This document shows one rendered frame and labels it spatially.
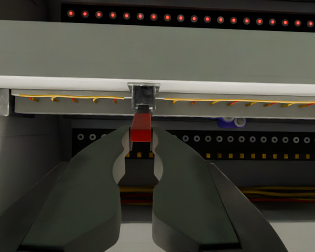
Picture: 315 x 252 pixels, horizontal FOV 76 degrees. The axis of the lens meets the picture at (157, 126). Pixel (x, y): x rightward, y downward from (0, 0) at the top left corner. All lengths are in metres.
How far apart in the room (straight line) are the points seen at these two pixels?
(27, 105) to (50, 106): 0.02
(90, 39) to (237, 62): 0.12
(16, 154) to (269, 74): 0.29
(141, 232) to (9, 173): 0.17
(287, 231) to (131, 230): 0.17
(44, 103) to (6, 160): 0.09
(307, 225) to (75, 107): 0.29
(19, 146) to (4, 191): 0.06
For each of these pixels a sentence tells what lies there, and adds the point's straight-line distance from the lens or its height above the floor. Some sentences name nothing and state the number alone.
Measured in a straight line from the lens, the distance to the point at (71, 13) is 0.36.
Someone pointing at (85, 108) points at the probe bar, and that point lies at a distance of 0.23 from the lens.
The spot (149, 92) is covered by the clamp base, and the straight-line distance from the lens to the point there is 0.20.
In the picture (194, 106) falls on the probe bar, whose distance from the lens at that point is 0.23.
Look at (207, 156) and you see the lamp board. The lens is 0.38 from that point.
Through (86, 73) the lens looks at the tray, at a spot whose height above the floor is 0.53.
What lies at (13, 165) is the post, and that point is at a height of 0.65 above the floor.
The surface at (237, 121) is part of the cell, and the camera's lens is 0.28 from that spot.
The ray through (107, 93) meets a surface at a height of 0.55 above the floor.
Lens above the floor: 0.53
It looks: 16 degrees up
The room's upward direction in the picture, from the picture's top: 178 degrees counter-clockwise
